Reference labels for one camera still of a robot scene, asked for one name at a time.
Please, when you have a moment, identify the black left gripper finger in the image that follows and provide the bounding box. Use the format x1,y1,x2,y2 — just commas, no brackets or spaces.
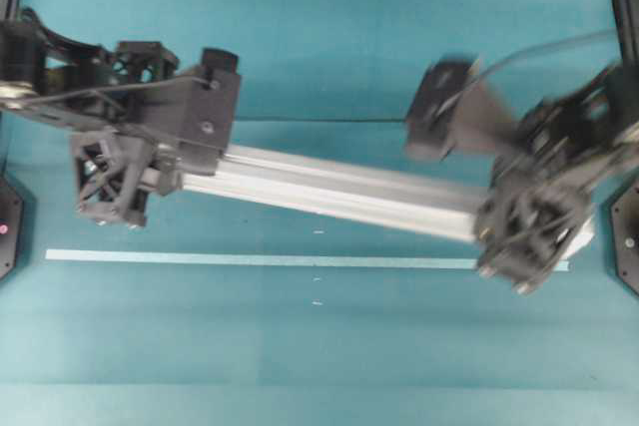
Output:
106,41,180,87
70,131,150,227

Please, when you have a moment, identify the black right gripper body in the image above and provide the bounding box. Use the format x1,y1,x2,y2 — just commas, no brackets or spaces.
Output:
491,146,599,207

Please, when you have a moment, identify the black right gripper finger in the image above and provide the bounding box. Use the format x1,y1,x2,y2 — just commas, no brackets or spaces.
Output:
508,96,607,157
473,186,590,294

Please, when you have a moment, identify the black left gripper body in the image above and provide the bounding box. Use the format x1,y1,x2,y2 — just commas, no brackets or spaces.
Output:
107,81,191,198

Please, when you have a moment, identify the silver aluminium extrusion rail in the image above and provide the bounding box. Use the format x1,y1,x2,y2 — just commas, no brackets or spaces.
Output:
179,142,595,257

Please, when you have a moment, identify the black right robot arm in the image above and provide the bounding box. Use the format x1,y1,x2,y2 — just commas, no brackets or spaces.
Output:
473,64,638,294

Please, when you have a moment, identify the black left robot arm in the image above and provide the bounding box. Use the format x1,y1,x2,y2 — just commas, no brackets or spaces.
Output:
1,8,205,228

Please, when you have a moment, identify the light blue tape strip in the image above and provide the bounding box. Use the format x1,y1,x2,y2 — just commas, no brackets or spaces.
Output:
44,248,571,272

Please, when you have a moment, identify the teal table cloth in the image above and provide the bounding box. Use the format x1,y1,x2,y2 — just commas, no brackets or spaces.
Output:
1,0,638,425

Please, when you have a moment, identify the black left camera cable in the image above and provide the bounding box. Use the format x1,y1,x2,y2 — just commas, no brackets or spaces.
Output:
0,77,211,113

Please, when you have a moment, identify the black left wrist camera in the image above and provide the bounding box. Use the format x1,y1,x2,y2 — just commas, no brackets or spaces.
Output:
177,48,242,176

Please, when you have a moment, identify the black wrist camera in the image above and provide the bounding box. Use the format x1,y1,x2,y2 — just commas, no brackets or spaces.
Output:
177,48,242,176
402,52,520,163

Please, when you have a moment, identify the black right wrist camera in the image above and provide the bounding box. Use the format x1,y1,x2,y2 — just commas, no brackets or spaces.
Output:
402,52,520,163

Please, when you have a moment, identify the black right frame post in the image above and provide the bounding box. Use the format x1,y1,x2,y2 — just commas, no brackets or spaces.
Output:
611,0,638,65

